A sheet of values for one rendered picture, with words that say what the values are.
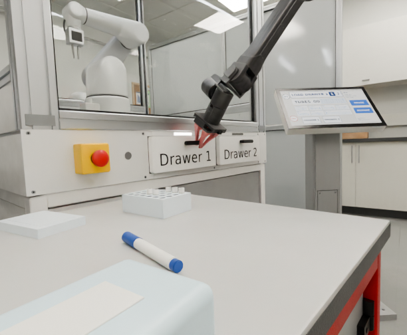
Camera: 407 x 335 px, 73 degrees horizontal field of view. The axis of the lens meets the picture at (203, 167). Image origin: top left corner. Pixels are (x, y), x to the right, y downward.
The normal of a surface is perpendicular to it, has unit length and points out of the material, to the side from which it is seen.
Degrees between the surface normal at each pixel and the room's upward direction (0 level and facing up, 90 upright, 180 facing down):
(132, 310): 0
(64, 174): 90
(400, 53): 90
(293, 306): 0
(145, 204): 90
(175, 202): 90
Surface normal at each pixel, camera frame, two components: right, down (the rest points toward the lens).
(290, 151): -0.59, 0.09
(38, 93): 0.74, 0.03
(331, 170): 0.06, 0.08
